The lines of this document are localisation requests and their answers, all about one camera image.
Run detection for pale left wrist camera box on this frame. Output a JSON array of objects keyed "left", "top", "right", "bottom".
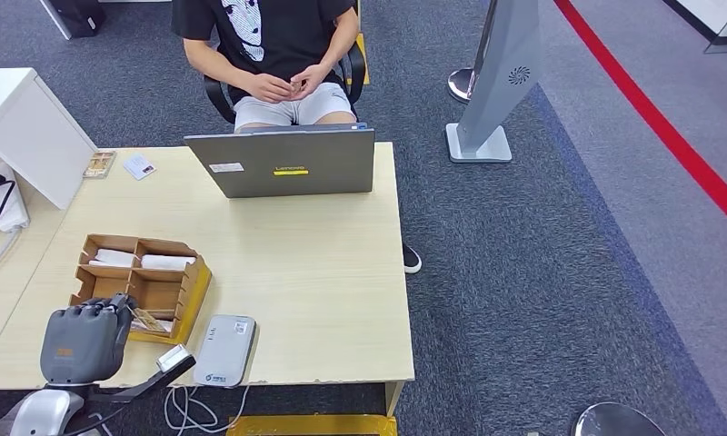
[{"left": 155, "top": 343, "right": 191, "bottom": 374}]

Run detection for white card stack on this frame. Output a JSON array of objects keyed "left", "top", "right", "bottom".
[
  {"left": 88, "top": 249, "right": 136, "bottom": 269},
  {"left": 140, "top": 254, "right": 196, "bottom": 271}
]

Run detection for yellow organizer base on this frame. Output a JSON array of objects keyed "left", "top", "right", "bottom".
[{"left": 125, "top": 258, "right": 213, "bottom": 346}]

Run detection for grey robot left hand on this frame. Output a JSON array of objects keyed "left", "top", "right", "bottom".
[{"left": 39, "top": 293, "right": 139, "bottom": 386}]

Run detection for table leg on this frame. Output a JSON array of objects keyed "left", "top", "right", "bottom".
[{"left": 384, "top": 380, "right": 408, "bottom": 416}]

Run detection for patterned room key card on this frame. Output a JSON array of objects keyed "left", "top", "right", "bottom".
[{"left": 128, "top": 306, "right": 171, "bottom": 334}]

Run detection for person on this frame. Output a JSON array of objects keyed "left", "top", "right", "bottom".
[{"left": 170, "top": 0, "right": 423, "bottom": 275}]

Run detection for yellow box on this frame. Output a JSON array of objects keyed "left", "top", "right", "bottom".
[{"left": 226, "top": 413, "right": 399, "bottom": 436}]

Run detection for white power adapter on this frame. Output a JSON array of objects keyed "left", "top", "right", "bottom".
[{"left": 0, "top": 161, "right": 31, "bottom": 233}]

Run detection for white looped cables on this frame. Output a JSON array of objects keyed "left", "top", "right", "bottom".
[{"left": 163, "top": 386, "right": 250, "bottom": 436}]

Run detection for chrome round base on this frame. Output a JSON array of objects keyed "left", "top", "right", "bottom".
[{"left": 571, "top": 401, "right": 666, "bottom": 436}]

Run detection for grey kiosk stand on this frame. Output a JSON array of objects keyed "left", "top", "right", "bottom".
[{"left": 445, "top": 0, "right": 543, "bottom": 164}]

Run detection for black camera bracket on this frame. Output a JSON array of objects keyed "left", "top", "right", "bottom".
[{"left": 86, "top": 354, "right": 197, "bottom": 404}]

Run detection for black bag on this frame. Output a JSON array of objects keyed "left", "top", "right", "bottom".
[{"left": 50, "top": 0, "right": 107, "bottom": 40}]

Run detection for grey laptop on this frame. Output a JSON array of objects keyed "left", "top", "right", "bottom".
[{"left": 183, "top": 123, "right": 377, "bottom": 199}]

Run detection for black office chair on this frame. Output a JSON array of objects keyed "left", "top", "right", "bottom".
[{"left": 204, "top": 33, "right": 371, "bottom": 124}]

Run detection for wooden compartment organizer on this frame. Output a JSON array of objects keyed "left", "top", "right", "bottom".
[{"left": 69, "top": 234, "right": 202, "bottom": 338}]

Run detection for white counter furniture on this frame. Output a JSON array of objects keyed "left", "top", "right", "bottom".
[{"left": 661, "top": 0, "right": 727, "bottom": 55}]

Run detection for chrome stanchion post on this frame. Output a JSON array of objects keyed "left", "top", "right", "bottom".
[{"left": 447, "top": 0, "right": 500, "bottom": 104}]

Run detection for white ID card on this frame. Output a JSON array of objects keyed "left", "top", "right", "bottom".
[{"left": 123, "top": 154, "right": 157, "bottom": 182}]

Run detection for grey card reader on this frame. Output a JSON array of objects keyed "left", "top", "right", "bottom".
[{"left": 193, "top": 314, "right": 258, "bottom": 389}]

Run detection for patterned key card stack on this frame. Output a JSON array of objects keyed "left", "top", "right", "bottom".
[{"left": 83, "top": 150, "right": 118, "bottom": 180}]

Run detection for white cabinet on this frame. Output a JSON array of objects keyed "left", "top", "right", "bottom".
[{"left": 0, "top": 67, "right": 98, "bottom": 210}]

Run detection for person's right hand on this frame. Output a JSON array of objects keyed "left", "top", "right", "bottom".
[{"left": 243, "top": 73, "right": 295, "bottom": 104}]

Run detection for person's left hand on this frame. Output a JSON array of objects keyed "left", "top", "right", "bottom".
[{"left": 290, "top": 63, "right": 332, "bottom": 102}]

